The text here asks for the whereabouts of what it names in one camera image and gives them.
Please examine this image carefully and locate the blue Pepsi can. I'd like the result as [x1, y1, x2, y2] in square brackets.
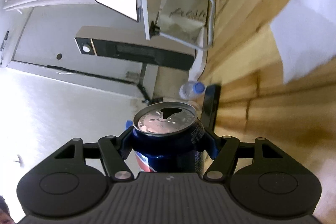
[133, 102, 205, 176]

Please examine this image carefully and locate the white paper towel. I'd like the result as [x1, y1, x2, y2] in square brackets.
[270, 0, 335, 84]

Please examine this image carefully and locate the black flat device on table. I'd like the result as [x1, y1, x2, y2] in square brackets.
[201, 84, 221, 131]

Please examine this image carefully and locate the lying clear water bottle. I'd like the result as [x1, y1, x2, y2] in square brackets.
[179, 81, 206, 101]

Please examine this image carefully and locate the white folding laptop stand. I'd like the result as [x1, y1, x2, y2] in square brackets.
[135, 0, 217, 51]

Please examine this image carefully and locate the black tower appliance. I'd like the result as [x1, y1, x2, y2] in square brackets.
[75, 26, 195, 71]

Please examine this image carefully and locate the person's head with dark hair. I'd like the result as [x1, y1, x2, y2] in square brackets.
[0, 196, 15, 224]

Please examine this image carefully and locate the white fresh paper bag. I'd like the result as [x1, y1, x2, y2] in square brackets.
[156, 0, 209, 43]

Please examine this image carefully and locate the black cable on wall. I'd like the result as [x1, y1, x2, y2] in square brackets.
[47, 64, 153, 105]

